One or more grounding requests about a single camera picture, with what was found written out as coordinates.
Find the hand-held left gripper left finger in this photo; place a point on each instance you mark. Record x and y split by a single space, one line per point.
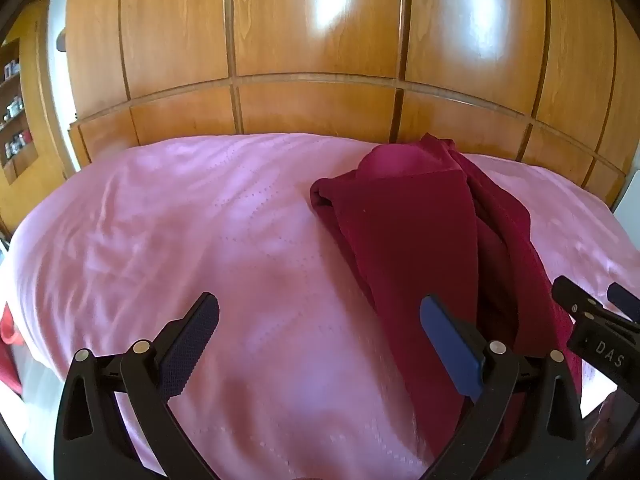
192 340

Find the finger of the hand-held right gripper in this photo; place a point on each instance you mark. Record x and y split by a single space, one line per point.
625 302
570 295

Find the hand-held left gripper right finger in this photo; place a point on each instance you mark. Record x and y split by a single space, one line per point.
450 345

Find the maroon garment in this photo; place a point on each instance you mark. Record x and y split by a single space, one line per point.
410 220

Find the pink bedspread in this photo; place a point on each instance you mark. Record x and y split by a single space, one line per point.
200 240

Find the white panel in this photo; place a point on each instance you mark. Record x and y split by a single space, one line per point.
629 195

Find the white bed sheet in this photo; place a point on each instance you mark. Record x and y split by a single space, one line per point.
40 410

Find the red cloth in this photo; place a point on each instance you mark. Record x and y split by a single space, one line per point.
7 335

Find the wooden shelf unit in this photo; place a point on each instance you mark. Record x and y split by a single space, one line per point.
40 195

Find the wooden shelf with bottles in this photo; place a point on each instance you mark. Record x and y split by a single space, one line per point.
15 110

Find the wooden wardrobe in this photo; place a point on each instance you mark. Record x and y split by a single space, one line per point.
320 35

